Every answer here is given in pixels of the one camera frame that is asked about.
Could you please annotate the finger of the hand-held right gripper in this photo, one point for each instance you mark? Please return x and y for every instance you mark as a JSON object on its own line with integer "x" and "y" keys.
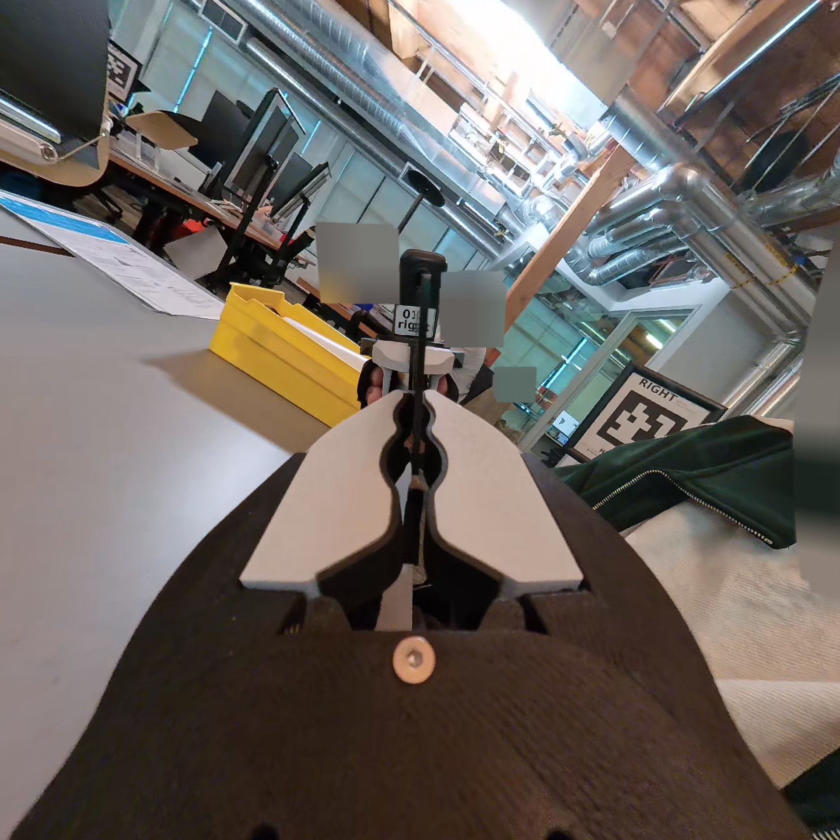
{"x": 439, "y": 359}
{"x": 394, "y": 361}

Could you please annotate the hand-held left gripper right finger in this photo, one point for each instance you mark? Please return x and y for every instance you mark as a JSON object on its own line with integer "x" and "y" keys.
{"x": 505, "y": 518}

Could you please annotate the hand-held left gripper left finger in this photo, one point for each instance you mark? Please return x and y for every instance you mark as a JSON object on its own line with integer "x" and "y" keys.
{"x": 321, "y": 518}

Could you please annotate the white bottle black lid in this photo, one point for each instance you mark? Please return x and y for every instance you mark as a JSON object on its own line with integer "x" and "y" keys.
{"x": 328, "y": 341}

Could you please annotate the yellow plastic bin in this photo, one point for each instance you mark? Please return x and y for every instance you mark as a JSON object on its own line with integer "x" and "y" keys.
{"x": 275, "y": 354}

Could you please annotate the grey desk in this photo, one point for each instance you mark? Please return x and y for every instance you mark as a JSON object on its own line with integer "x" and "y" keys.
{"x": 98, "y": 459}

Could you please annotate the wooden background desk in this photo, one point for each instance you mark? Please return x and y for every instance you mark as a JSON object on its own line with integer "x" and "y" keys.
{"x": 197, "y": 203}

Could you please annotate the person's right hand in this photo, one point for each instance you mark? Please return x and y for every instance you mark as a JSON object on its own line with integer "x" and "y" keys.
{"x": 375, "y": 392}

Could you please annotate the black pole with round top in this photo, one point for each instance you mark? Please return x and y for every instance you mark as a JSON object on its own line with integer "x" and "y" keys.
{"x": 420, "y": 184}

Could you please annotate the black computer monitor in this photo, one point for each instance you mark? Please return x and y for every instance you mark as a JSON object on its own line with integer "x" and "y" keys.
{"x": 298, "y": 190}
{"x": 262, "y": 144}

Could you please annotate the wooden pillar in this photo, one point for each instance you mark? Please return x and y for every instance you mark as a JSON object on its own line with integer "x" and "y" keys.
{"x": 577, "y": 223}

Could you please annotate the framed marker sign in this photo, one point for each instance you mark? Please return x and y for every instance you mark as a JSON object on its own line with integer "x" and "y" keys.
{"x": 649, "y": 413}
{"x": 121, "y": 69}

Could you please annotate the blue white printed sheet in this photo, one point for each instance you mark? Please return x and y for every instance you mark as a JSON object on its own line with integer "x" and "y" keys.
{"x": 111, "y": 256}

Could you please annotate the beige cardboard panel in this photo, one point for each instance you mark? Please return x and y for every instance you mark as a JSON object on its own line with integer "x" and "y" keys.
{"x": 161, "y": 128}

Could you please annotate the wooden screen holder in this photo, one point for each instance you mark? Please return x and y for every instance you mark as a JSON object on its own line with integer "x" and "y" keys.
{"x": 46, "y": 79}

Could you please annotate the silver ventilation duct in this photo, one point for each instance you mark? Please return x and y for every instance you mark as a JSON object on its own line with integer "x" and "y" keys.
{"x": 656, "y": 210}

